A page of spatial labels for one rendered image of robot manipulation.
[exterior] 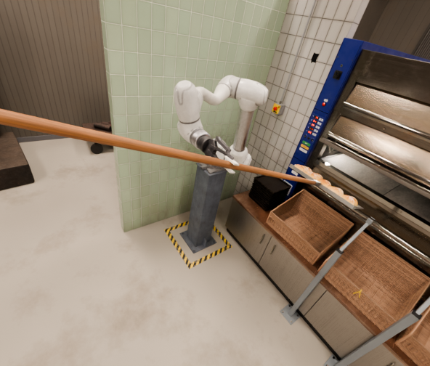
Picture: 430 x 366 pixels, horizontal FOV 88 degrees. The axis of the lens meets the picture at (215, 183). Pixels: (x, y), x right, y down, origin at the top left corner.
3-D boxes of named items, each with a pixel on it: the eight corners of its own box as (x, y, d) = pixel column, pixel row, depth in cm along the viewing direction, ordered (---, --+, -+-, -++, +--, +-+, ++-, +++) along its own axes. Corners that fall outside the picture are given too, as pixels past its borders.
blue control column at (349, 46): (335, 192, 402) (420, 58, 279) (344, 197, 393) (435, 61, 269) (261, 227, 297) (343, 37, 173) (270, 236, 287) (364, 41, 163)
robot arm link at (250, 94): (228, 156, 206) (250, 163, 203) (221, 168, 197) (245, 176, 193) (242, 72, 146) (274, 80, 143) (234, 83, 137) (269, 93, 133)
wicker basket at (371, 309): (343, 247, 211) (359, 227, 195) (409, 299, 178) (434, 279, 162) (315, 271, 184) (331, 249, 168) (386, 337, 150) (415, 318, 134)
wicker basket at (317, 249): (293, 207, 248) (303, 187, 232) (340, 244, 214) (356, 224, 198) (264, 222, 220) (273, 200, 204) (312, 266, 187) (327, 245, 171)
